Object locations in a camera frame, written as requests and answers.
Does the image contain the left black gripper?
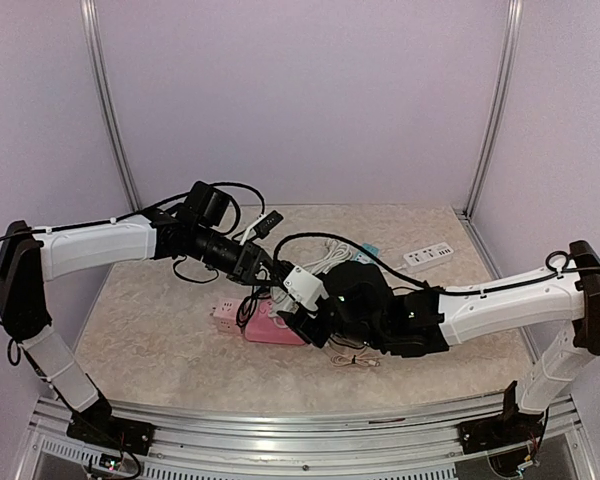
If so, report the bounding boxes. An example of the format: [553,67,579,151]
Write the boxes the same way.
[191,224,281,285]

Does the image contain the pink triangular power socket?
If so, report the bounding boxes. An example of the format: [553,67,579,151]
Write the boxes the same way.
[243,299,305,346]

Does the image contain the pink cube socket adapter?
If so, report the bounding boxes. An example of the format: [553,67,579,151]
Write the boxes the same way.
[211,297,242,335]

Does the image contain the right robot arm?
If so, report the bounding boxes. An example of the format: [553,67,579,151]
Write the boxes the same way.
[272,241,600,444]

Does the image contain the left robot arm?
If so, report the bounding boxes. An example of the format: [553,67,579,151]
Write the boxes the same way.
[0,181,282,445]

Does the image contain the teal power strip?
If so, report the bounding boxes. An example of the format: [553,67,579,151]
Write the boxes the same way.
[353,243,380,264]

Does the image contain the white power strip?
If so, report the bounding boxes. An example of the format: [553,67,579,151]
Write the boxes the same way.
[403,242,455,273]

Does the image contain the thin black cable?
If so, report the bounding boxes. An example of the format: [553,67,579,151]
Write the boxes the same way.
[327,334,371,351]

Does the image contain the pink usb cable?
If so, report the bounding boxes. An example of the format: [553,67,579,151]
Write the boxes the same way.
[325,352,382,370]

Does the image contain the black usb cable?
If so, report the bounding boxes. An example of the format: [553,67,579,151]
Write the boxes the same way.
[235,284,276,331]

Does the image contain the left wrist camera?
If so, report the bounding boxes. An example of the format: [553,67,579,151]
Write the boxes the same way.
[239,210,284,245]

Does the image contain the white power cord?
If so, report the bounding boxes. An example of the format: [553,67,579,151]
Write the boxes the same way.
[274,238,361,306]

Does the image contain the white cord of teal strip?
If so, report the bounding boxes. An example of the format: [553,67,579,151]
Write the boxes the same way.
[379,254,411,274]

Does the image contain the aluminium front rail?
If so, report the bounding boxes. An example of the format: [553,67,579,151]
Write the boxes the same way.
[7,394,600,479]

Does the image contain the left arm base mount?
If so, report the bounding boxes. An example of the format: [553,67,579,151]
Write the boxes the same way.
[66,417,155,456]

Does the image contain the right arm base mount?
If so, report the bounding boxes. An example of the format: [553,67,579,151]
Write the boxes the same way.
[457,416,544,455]

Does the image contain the left aluminium post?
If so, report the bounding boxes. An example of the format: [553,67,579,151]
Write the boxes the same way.
[79,0,141,211]

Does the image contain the aluminium post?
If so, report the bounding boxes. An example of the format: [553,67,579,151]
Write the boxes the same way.
[79,0,141,211]
[462,0,524,223]

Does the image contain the right aluminium post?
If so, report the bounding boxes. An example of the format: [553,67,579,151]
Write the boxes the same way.
[462,0,524,223]

